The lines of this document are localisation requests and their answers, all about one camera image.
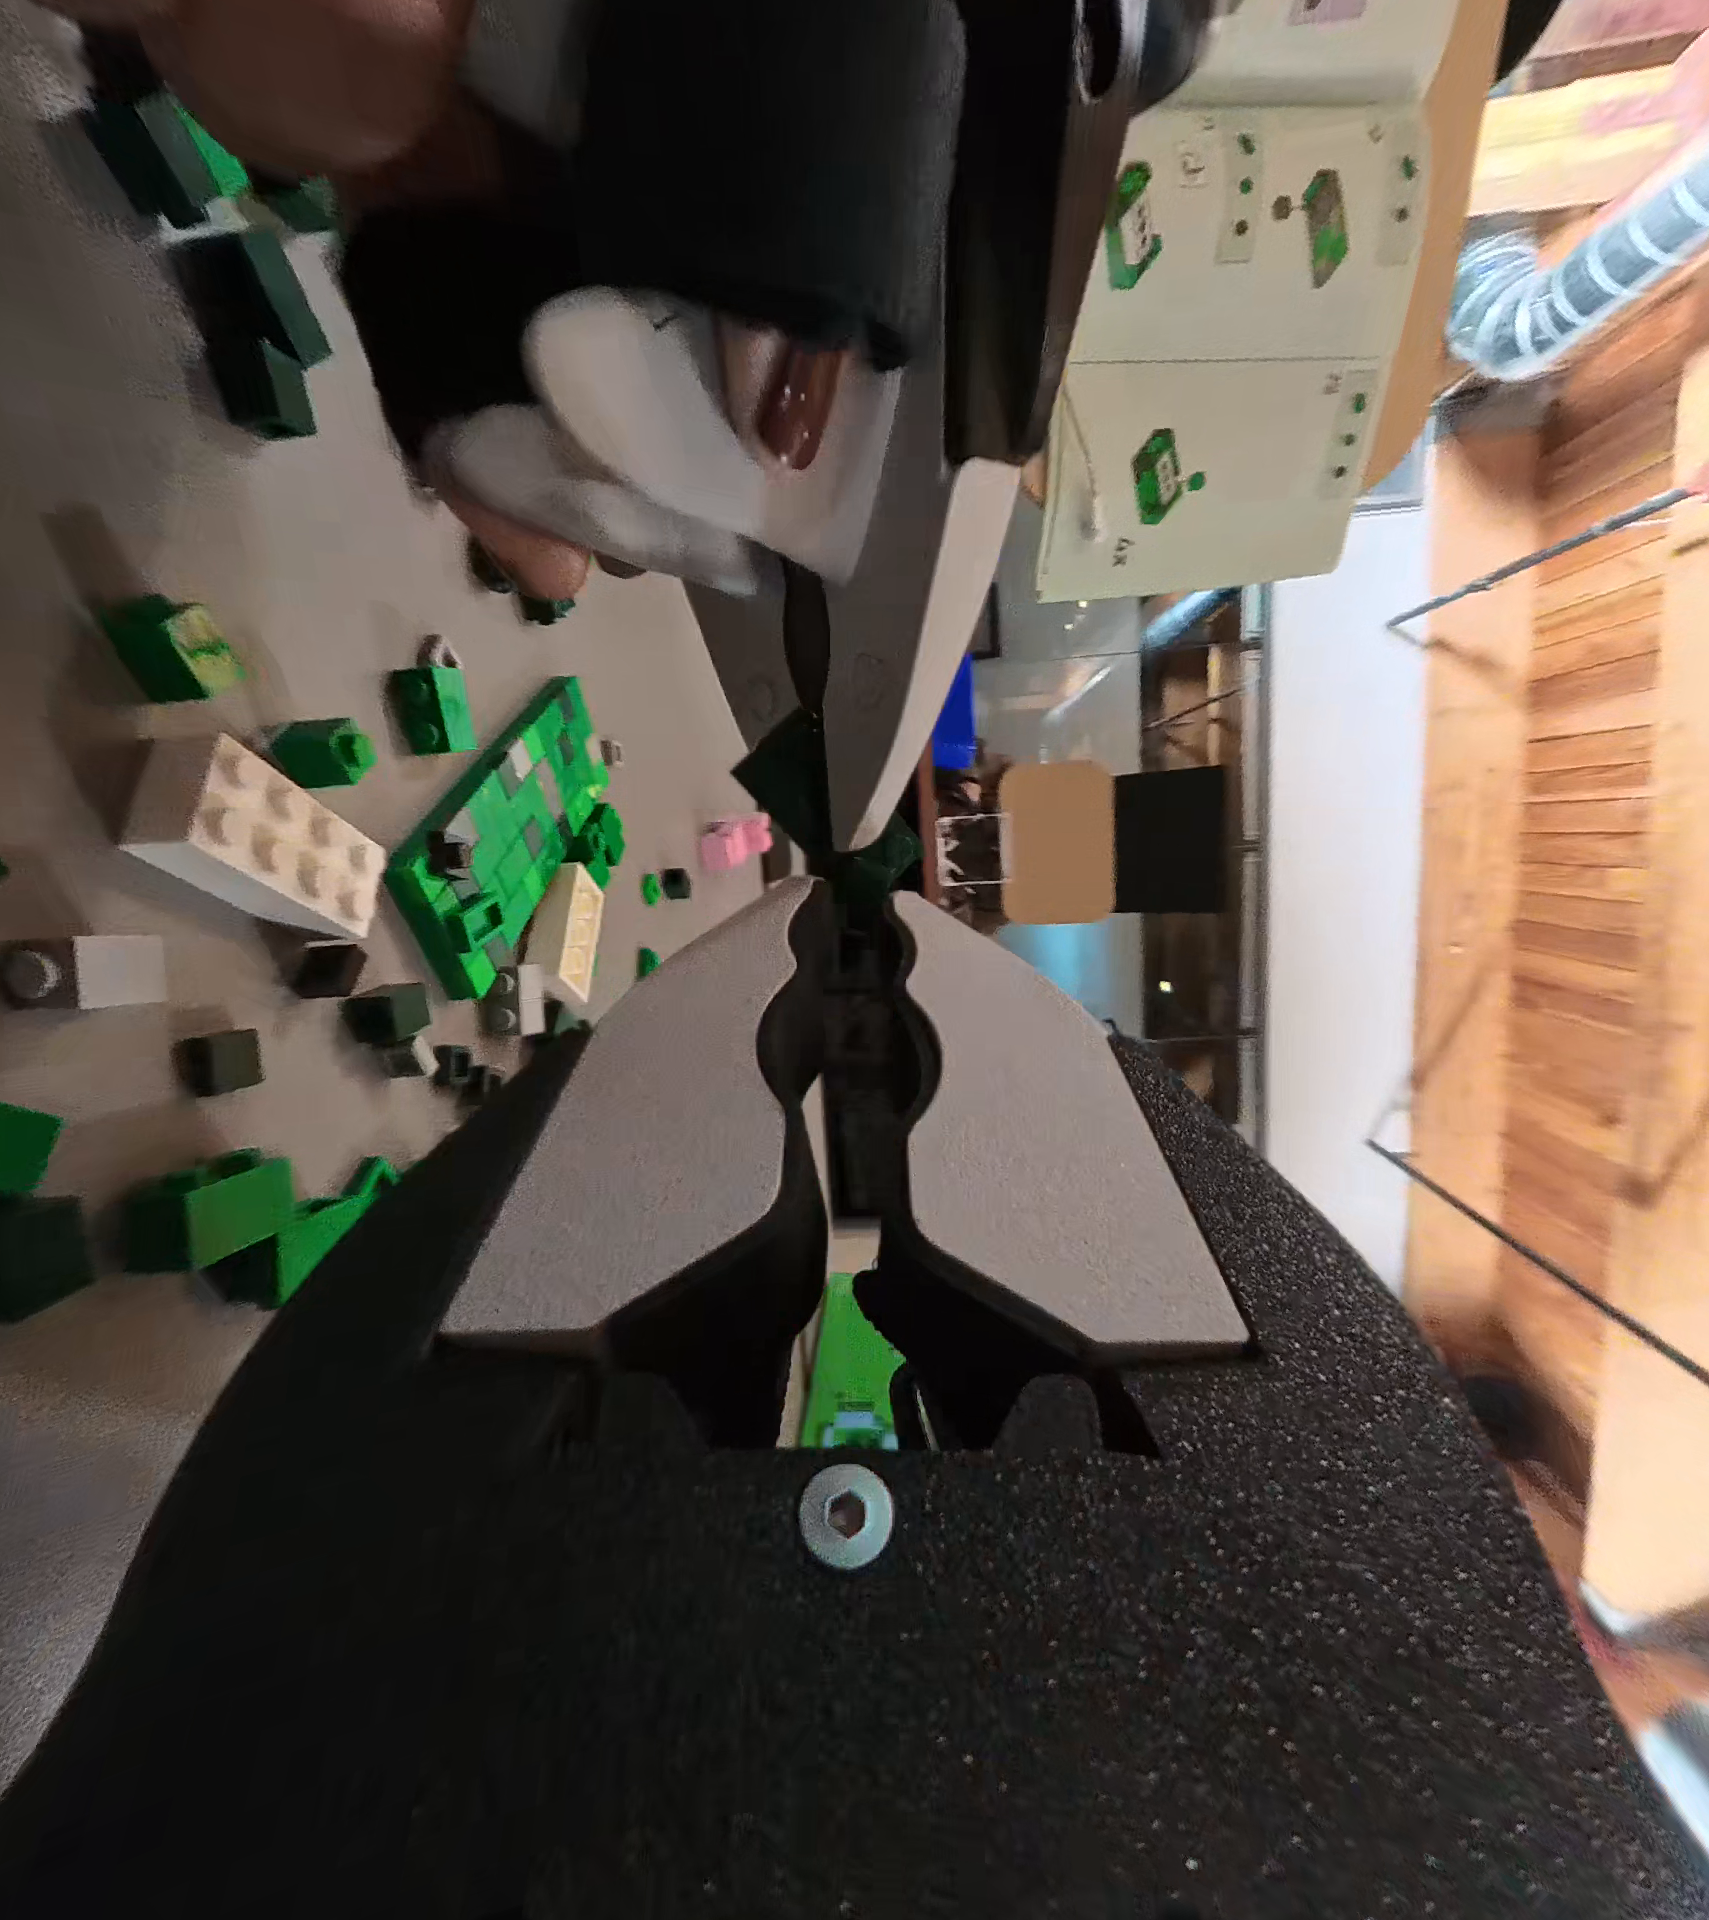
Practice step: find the green brick with grey top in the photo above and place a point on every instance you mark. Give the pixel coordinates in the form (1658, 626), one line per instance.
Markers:
(432, 707)

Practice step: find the instruction booklet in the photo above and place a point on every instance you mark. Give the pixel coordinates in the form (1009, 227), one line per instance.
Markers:
(1244, 346)

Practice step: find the metal duct pipe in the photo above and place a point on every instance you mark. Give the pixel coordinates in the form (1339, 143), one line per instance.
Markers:
(1620, 241)

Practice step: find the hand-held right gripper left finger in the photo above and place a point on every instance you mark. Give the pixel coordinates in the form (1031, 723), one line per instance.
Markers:
(645, 1170)

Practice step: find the blue storage bin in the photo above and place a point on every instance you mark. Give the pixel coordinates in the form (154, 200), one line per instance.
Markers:
(956, 713)

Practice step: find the white studded brick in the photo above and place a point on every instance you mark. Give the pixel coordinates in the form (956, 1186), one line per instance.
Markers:
(253, 848)

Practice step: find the grey white brick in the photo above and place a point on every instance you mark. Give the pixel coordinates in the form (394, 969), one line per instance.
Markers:
(82, 972)

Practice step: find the dark small brick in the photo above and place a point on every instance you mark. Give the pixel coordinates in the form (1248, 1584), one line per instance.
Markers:
(330, 967)
(221, 1061)

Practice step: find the dull green brick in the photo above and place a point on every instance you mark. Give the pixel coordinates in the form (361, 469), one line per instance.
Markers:
(15, 1254)

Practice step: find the pink pig figure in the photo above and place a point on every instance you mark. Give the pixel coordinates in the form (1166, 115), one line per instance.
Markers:
(735, 845)

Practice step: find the bright green holed plate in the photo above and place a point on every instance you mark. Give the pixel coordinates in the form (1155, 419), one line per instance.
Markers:
(846, 1365)

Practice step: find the green mosaic brick plate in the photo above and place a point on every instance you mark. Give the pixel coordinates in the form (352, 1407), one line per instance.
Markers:
(495, 841)

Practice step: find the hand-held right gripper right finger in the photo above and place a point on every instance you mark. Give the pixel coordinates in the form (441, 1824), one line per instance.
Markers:
(1064, 1170)

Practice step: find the person's left hand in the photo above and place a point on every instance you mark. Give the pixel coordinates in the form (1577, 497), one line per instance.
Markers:
(270, 75)

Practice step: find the cream upturned brick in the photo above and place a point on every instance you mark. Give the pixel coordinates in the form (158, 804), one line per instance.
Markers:
(570, 930)

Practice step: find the grey desk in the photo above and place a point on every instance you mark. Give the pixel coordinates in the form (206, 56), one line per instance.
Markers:
(15, 451)

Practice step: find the dark green brick assembly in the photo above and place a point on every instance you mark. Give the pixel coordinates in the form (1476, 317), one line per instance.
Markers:
(793, 781)

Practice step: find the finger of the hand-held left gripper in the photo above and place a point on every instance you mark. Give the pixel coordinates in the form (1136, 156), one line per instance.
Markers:
(756, 676)
(909, 645)

